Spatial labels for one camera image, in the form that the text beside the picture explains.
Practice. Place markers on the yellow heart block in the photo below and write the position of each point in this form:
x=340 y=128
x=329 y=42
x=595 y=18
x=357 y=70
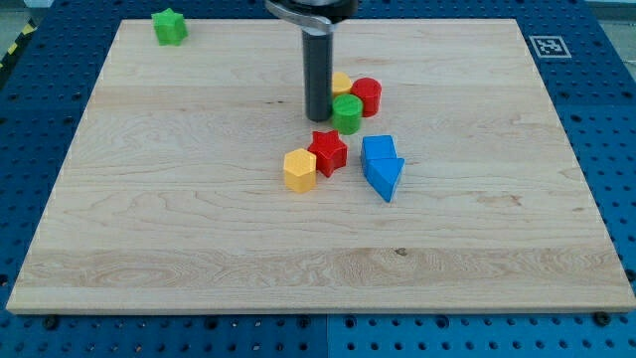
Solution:
x=341 y=84

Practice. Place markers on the yellow hexagon block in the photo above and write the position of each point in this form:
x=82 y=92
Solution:
x=299 y=168

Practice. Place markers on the red star block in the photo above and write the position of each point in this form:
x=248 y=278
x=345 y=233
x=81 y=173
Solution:
x=330 y=151

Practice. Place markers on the blue triangle block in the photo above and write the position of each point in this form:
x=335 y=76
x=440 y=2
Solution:
x=384 y=174

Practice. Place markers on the blue cube block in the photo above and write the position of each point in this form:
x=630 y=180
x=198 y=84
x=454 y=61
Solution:
x=377 y=147

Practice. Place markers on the green cylinder block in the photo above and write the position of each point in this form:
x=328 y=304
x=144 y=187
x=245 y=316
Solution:
x=346 y=113

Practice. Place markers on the red cylinder block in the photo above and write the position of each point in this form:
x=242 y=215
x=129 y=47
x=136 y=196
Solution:
x=369 y=91

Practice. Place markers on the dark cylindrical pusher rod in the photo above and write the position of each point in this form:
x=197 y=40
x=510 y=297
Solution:
x=317 y=50

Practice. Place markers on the wooden board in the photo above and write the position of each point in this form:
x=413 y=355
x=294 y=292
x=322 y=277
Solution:
x=171 y=198

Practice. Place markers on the green star block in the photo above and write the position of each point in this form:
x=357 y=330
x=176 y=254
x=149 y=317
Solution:
x=170 y=27

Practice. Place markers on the fiducial marker tag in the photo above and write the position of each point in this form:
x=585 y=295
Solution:
x=550 y=47

